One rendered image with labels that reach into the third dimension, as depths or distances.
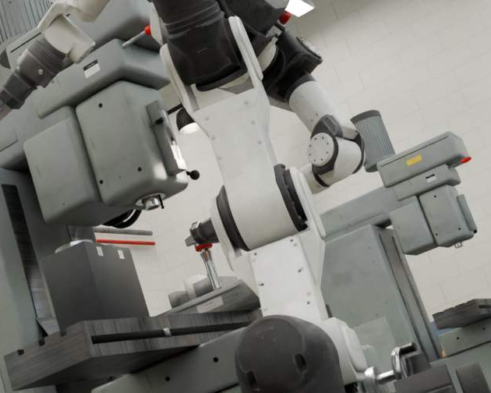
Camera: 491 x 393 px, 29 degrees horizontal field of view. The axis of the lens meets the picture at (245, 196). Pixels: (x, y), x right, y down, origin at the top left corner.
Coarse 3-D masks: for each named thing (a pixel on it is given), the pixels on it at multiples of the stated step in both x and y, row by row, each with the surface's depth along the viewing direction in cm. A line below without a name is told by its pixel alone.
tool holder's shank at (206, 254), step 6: (204, 252) 252; (210, 252) 253; (204, 258) 252; (210, 258) 252; (210, 264) 252; (210, 270) 251; (216, 270) 252; (210, 276) 251; (216, 276) 251; (210, 282) 251; (216, 282) 250; (216, 288) 250
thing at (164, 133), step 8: (152, 104) 267; (160, 104) 267; (152, 112) 267; (160, 112) 266; (152, 120) 267; (168, 120) 268; (160, 128) 265; (168, 128) 266; (160, 136) 265; (168, 136) 264; (160, 144) 265; (168, 144) 264; (176, 144) 266; (168, 152) 263; (176, 152) 264; (168, 160) 263; (176, 160) 262; (168, 168) 263; (176, 168) 262; (184, 168) 264
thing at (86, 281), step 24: (48, 264) 218; (72, 264) 216; (96, 264) 217; (120, 264) 228; (48, 288) 217; (72, 288) 215; (96, 288) 213; (120, 288) 223; (72, 312) 214; (96, 312) 212; (120, 312) 218; (144, 312) 229
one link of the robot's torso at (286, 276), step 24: (216, 216) 190; (312, 216) 189; (288, 240) 187; (312, 240) 187; (240, 264) 189; (264, 264) 186; (288, 264) 184; (312, 264) 186; (264, 288) 183; (288, 288) 181; (312, 288) 179; (264, 312) 179; (288, 312) 177; (312, 312) 176
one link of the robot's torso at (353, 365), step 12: (324, 324) 163; (336, 324) 162; (336, 336) 161; (348, 336) 163; (336, 348) 160; (348, 348) 160; (360, 348) 175; (348, 360) 160; (360, 360) 167; (348, 372) 160; (360, 372) 169
